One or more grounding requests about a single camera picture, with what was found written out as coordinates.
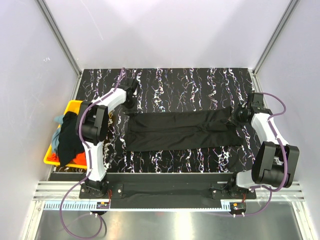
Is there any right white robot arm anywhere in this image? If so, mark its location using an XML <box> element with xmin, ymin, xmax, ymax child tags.
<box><xmin>226</xmin><ymin>92</ymin><xmax>300</xmax><ymax>199</ymax></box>

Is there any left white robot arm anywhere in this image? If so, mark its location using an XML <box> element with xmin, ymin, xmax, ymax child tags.
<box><xmin>75</xmin><ymin>77</ymin><xmax>140</xmax><ymax>198</ymax></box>

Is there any black t-shirt with blue print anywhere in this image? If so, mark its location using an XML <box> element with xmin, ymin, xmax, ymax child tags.
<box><xmin>57</xmin><ymin>111</ymin><xmax>85</xmax><ymax>167</ymax></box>

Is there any orange t-shirt in bin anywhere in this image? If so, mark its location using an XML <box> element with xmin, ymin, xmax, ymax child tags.
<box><xmin>47</xmin><ymin>152</ymin><xmax>87</xmax><ymax>166</ymax></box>

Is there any grey-blue t-shirt in bin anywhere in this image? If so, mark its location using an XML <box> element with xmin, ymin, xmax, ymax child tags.
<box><xmin>51</xmin><ymin>115</ymin><xmax>64</xmax><ymax>155</ymax></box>

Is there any right small connector box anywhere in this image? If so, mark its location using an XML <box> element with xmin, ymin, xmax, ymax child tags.
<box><xmin>230</xmin><ymin>202</ymin><xmax>247</xmax><ymax>212</ymax></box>

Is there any small connector box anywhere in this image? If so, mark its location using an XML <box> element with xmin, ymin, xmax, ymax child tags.
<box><xmin>96</xmin><ymin>201</ymin><xmax>110</xmax><ymax>210</ymax></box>
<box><xmin>230</xmin><ymin>202</ymin><xmax>247</xmax><ymax>212</ymax></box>

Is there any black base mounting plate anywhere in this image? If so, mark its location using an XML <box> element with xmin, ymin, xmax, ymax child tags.
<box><xmin>79</xmin><ymin>173</ymin><xmax>256</xmax><ymax>211</ymax></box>

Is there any left small connector box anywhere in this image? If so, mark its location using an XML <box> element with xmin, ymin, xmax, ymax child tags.
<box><xmin>96</xmin><ymin>201</ymin><xmax>110</xmax><ymax>210</ymax></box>

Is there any left aluminium frame post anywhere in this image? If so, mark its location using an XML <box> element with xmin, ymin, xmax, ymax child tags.
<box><xmin>35</xmin><ymin>0</ymin><xmax>82</xmax><ymax>77</ymax></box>

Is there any aluminium frame post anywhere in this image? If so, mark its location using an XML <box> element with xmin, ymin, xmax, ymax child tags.
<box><xmin>35</xmin><ymin>0</ymin><xmax>82</xmax><ymax>77</ymax></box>
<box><xmin>252</xmin><ymin>0</ymin><xmax>300</xmax><ymax>76</ymax></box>

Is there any right aluminium frame post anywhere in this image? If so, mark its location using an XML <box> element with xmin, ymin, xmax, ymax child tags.
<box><xmin>252</xmin><ymin>0</ymin><xmax>300</xmax><ymax>76</ymax></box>

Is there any aluminium front rail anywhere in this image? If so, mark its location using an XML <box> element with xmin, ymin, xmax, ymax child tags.
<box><xmin>33</xmin><ymin>181</ymin><xmax>305</xmax><ymax>202</ymax></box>

